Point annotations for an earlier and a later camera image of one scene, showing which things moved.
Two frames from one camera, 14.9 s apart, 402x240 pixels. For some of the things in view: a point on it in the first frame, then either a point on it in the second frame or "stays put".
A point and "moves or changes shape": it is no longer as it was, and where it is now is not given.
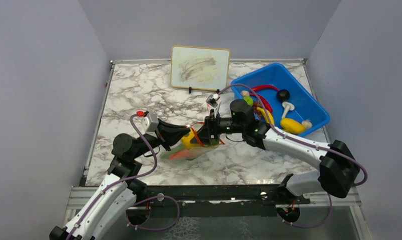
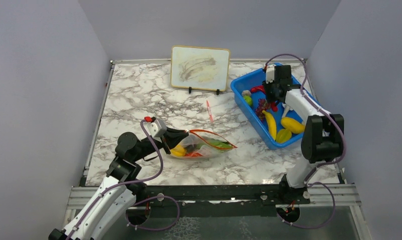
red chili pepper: [264, 100] to [274, 107]
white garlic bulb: [245, 93] stays put
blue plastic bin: [276, 93] stays put
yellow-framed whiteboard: [200, 67] stays put
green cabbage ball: [249, 100] stays put
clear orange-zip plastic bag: [189, 147] moves or changes shape
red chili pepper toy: [181, 154] to [193, 154]
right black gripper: [207, 131] to [266, 87]
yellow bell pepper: [185, 140] to [179, 150]
